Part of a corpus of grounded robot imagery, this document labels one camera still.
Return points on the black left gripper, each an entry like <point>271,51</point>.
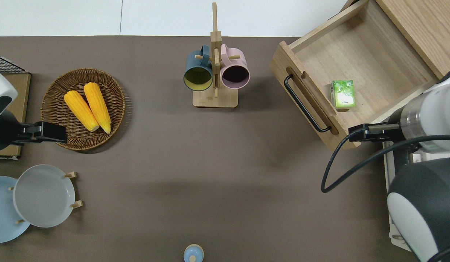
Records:
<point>3,131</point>

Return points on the light wooden drawer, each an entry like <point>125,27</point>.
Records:
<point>356,54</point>

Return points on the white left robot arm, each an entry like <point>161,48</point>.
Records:
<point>1,87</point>

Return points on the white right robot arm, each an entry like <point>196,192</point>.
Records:
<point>428,109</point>

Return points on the light wooden drawer cabinet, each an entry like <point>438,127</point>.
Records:
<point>428,29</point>

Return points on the brown wicker basket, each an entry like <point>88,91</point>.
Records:
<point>54,109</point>

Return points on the yellow corn cob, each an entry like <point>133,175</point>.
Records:
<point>81,111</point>
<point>97,107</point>

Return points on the wooden plate rack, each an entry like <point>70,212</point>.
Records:
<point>73,175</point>

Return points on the grey plate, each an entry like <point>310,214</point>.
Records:
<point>43,196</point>

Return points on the light blue plate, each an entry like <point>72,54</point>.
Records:
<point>3,218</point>

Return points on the dark blue mug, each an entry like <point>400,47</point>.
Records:
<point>196,63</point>

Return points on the brown table mat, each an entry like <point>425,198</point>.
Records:
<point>210,163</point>

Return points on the wooden mug rack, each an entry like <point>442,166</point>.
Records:
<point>215,100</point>

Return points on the blue service bell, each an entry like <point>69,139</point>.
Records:
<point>193,253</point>

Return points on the pink mug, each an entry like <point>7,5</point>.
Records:
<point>230,58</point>

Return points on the green tissue pack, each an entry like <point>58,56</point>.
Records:
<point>343,94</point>

